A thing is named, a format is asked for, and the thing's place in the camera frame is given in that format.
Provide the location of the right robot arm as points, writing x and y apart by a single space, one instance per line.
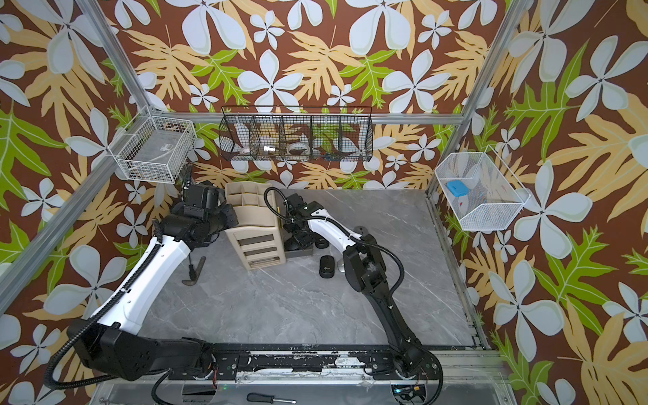
369 268

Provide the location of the black mouse with logo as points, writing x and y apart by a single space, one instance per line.
327 267

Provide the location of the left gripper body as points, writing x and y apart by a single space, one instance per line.
223 220

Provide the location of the white wire basket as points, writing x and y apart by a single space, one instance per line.
153 147

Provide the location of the white mesh basket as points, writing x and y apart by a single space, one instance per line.
496 194

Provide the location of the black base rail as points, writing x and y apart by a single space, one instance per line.
316 362

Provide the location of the beige drawer organizer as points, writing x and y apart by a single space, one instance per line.
257 238

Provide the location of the black screwdriver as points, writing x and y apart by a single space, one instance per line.
270 399

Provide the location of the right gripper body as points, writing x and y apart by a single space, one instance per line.
301 239

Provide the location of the black wire basket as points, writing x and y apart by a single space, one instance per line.
299 133

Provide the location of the blue object in basket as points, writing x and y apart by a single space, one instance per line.
457 188

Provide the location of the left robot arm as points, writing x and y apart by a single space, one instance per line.
109 340

